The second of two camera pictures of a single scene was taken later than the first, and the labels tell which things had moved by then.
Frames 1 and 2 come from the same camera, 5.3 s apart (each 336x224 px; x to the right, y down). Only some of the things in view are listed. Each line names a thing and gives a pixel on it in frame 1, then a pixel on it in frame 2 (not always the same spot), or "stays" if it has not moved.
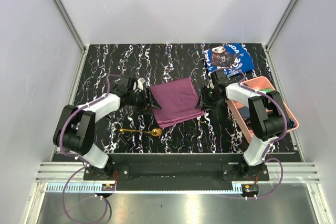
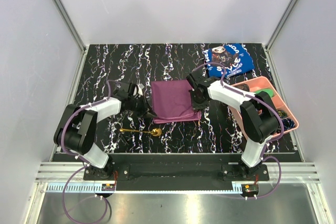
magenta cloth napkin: x=178 y=99 stays
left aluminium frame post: x=63 y=11 stays
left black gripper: x=147 y=103 → x=146 y=110
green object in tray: x=266 y=89 stays
